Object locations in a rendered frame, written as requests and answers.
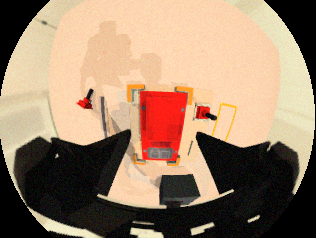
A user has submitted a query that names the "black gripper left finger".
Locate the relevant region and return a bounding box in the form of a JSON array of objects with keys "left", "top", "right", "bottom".
[{"left": 50, "top": 128, "right": 131, "bottom": 197}]

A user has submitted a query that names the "grey flat bar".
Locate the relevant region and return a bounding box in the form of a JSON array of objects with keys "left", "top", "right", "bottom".
[{"left": 98, "top": 95, "right": 108, "bottom": 139}]

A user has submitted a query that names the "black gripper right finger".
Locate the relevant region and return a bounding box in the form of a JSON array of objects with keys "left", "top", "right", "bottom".
[{"left": 195, "top": 131, "right": 272, "bottom": 195}]

